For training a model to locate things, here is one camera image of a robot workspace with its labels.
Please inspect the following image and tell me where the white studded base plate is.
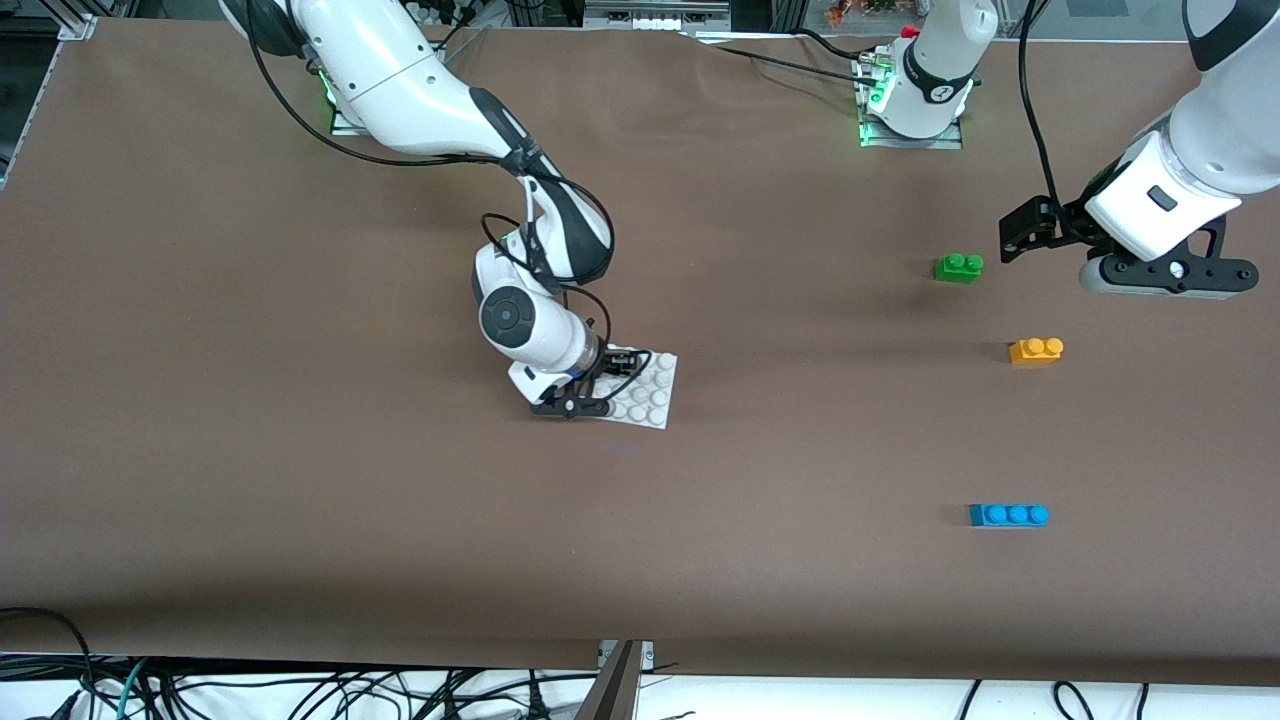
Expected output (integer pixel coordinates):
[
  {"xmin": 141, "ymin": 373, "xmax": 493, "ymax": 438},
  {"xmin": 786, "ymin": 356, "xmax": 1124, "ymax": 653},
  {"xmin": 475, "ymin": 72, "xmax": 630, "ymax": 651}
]
[{"xmin": 598, "ymin": 350, "xmax": 680, "ymax": 430}]

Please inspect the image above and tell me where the blue three-stud block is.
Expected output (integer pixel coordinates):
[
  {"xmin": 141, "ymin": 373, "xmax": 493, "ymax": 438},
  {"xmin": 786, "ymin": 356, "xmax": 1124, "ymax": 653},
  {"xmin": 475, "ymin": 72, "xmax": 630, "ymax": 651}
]
[{"xmin": 968, "ymin": 503, "xmax": 1051, "ymax": 529}]

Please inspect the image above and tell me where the brown table cover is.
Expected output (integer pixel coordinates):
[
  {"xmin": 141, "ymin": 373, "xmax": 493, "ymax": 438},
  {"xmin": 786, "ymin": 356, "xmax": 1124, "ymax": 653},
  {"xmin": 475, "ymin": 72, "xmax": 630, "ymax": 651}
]
[{"xmin": 0, "ymin": 18, "xmax": 1280, "ymax": 691}]

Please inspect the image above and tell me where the colourful background object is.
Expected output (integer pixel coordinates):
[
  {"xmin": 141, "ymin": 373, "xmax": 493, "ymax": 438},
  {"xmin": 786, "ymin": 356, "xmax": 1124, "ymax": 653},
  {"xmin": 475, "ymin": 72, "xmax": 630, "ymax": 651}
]
[{"xmin": 825, "ymin": 0, "xmax": 901, "ymax": 26}]

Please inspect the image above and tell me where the white power strip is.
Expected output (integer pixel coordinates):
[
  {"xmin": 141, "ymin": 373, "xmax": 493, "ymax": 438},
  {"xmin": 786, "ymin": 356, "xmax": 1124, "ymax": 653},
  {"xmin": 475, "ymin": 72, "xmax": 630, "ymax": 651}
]
[{"xmin": 583, "ymin": 0, "xmax": 733, "ymax": 33}]

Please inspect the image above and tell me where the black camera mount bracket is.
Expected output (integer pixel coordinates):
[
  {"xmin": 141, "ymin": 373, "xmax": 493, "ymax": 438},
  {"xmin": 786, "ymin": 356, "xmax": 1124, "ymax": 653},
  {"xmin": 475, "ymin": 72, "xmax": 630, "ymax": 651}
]
[
  {"xmin": 1102, "ymin": 213, "xmax": 1260, "ymax": 300},
  {"xmin": 530, "ymin": 380, "xmax": 613, "ymax": 420}
]

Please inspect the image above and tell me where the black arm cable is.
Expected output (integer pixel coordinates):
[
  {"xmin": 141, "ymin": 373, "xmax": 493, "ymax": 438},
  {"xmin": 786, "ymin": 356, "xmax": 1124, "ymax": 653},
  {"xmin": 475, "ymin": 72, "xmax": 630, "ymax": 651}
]
[
  {"xmin": 243, "ymin": 10, "xmax": 617, "ymax": 346},
  {"xmin": 1017, "ymin": 0, "xmax": 1063, "ymax": 216}
]

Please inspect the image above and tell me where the black cable across table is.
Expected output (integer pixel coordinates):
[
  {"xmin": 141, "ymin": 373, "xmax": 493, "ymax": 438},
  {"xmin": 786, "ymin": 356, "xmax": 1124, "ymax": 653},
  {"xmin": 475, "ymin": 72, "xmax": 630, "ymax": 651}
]
[{"xmin": 695, "ymin": 40, "xmax": 881, "ymax": 89}]

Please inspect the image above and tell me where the metal table leg bracket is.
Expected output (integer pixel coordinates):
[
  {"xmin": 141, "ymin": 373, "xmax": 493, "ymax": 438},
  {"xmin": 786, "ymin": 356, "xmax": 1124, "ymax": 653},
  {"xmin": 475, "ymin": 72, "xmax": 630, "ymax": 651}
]
[{"xmin": 575, "ymin": 640, "xmax": 656, "ymax": 720}]

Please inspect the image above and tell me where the teal floor cable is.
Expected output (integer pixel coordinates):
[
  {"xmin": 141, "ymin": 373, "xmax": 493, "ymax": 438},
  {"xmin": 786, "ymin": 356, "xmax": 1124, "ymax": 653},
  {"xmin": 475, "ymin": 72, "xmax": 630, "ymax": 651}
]
[{"xmin": 115, "ymin": 658, "xmax": 151, "ymax": 720}]

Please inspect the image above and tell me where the aluminium frame rail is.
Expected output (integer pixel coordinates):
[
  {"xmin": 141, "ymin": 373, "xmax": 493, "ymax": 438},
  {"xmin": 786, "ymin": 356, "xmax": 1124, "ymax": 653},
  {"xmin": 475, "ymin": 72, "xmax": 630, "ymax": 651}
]
[{"xmin": 55, "ymin": 0, "xmax": 101, "ymax": 41}]

